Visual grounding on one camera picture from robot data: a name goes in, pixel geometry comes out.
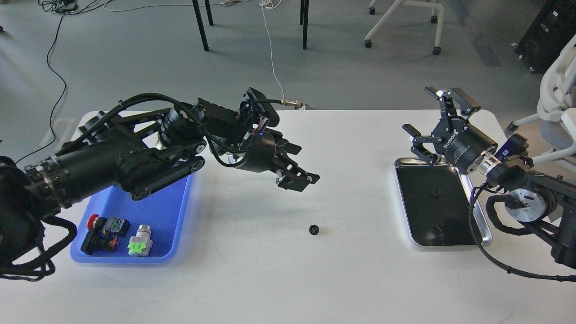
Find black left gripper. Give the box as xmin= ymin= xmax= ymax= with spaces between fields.
xmin=234 ymin=130 xmax=320 ymax=192

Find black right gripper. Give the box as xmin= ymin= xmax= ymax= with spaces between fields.
xmin=402 ymin=87 xmax=498 ymax=174

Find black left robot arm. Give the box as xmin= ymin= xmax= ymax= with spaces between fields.
xmin=1 ymin=88 xmax=320 ymax=282

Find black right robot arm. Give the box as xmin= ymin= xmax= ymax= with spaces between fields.
xmin=403 ymin=87 xmax=576 ymax=269

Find silver metal tray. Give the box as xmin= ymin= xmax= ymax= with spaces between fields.
xmin=394 ymin=157 xmax=492 ymax=248

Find blue plastic tray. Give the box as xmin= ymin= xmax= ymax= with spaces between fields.
xmin=70 ymin=175 xmax=194 ymax=264

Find white chair base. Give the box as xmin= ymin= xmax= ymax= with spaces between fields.
xmin=364 ymin=0 xmax=445 ymax=56

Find white office chair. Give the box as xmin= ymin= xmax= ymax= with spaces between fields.
xmin=506 ymin=37 xmax=576 ymax=172

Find black equipment case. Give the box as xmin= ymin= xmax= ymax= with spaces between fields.
xmin=514 ymin=0 xmax=576 ymax=72

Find black table legs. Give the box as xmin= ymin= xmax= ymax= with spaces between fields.
xmin=192 ymin=0 xmax=310 ymax=51

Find red emergency stop button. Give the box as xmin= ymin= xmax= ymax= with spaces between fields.
xmin=87 ymin=214 xmax=131 ymax=237

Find grey green selector switch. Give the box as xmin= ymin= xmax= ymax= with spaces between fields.
xmin=127 ymin=224 xmax=153 ymax=257

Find white cable on floor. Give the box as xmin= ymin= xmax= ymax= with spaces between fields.
xmin=221 ymin=0 xmax=306 ymax=110

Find black red switch block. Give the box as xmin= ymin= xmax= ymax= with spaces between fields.
xmin=80 ymin=228 xmax=118 ymax=256

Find black cable on floor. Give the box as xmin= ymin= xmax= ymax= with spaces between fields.
xmin=13 ymin=0 xmax=106 ymax=165

